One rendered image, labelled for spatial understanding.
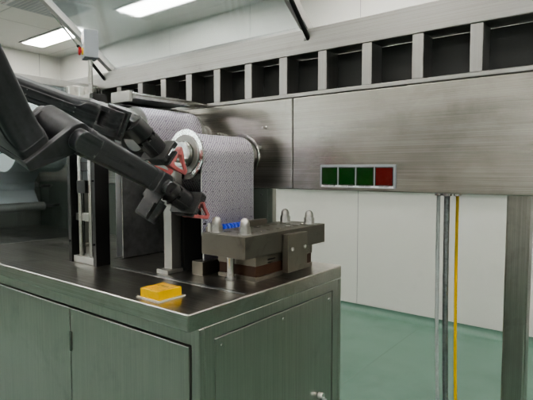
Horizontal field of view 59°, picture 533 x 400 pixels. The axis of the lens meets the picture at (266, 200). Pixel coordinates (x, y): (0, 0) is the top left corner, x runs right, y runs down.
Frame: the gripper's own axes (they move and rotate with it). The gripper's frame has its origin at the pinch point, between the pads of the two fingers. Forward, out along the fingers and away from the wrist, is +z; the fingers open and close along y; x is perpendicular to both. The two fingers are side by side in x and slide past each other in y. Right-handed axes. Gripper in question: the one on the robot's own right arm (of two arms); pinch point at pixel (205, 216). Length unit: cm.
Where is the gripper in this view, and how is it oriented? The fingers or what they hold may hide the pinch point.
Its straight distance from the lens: 139.9
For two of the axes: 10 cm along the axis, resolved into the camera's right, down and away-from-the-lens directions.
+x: 3.1, -8.9, 3.4
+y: 7.9, 0.3, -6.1
